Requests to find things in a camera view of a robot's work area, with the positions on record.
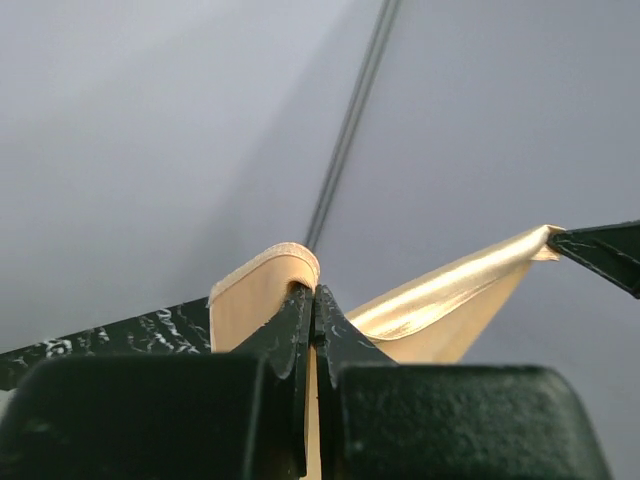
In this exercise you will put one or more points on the peach satin napkin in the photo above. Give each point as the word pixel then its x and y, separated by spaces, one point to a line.
pixel 439 420

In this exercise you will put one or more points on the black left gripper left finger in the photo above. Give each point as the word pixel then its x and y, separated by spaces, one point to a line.
pixel 260 418

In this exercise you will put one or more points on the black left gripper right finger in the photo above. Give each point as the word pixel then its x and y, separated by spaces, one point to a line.
pixel 349 369

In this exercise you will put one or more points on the black marbled table mat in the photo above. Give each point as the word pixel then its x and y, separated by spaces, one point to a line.
pixel 183 328

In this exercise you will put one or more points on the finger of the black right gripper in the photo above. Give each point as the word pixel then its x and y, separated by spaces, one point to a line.
pixel 610 251

